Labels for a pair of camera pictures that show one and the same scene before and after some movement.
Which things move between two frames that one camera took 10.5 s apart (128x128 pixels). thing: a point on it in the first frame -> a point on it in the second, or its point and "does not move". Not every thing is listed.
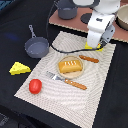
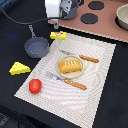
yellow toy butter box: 100,49 -> 58,35
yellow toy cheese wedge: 19,68 does not move
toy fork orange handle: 52,76 does not move
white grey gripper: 100,29 -> 65,7
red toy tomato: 35,86 does not move
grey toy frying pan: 36,46 does not move
